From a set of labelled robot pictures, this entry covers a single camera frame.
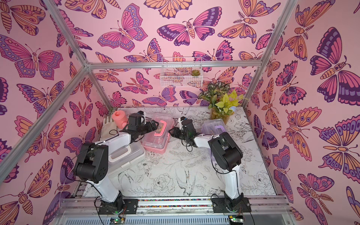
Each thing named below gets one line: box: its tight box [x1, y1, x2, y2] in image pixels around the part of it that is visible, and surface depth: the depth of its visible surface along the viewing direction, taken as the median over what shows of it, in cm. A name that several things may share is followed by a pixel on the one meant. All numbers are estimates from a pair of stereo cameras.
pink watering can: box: [111, 109, 128, 130], surface depth 103 cm
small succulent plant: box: [190, 69, 201, 76], surface depth 94 cm
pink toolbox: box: [141, 114, 174, 154], surface depth 92 cm
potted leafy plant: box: [198, 82, 246, 126], surface depth 99 cm
